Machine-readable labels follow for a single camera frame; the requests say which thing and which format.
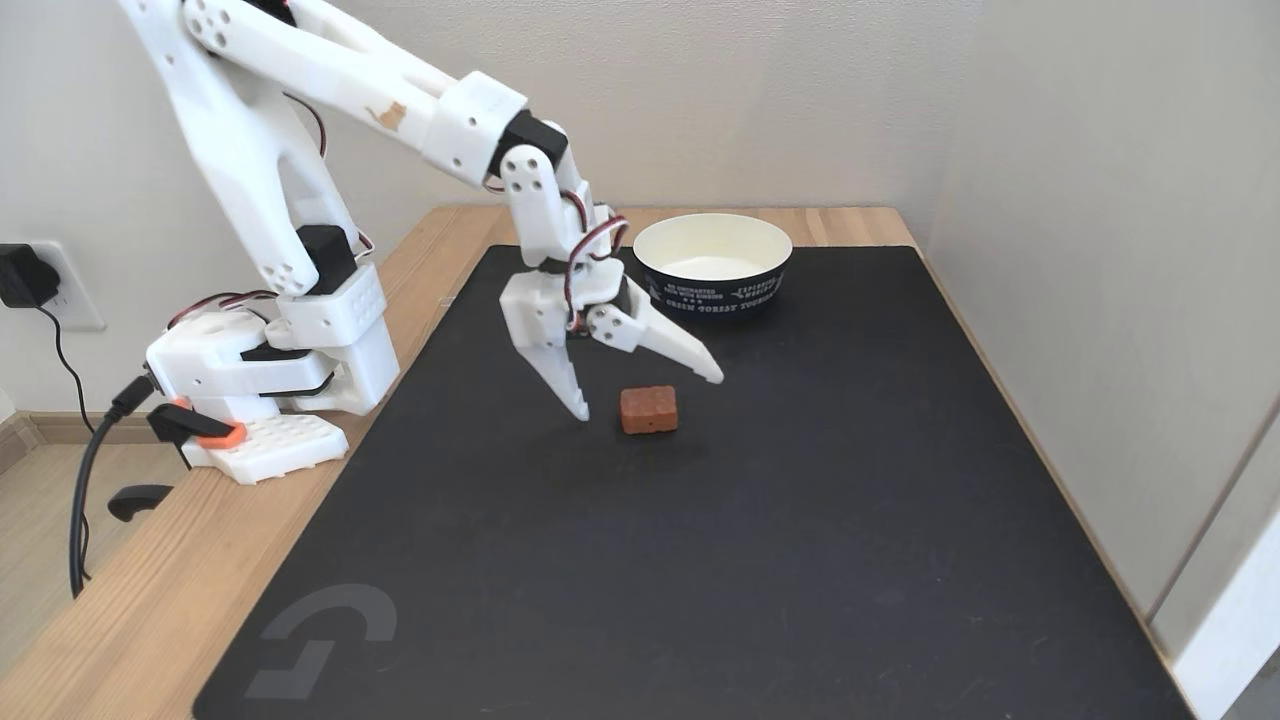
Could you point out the white wall outlet plate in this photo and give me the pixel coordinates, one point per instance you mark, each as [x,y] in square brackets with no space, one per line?
[82,300]

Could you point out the black desk mat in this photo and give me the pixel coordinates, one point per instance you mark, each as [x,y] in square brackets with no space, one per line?
[750,560]

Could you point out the black power adapter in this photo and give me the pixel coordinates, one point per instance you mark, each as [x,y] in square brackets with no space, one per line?
[22,275]

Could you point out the black orange table clamp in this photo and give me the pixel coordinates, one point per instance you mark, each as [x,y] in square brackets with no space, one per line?
[190,424]

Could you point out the black and white paper bowl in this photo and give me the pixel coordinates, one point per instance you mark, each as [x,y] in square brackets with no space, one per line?
[712,290]

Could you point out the brown brick toy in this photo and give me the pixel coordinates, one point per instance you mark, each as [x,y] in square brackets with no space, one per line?
[648,410]

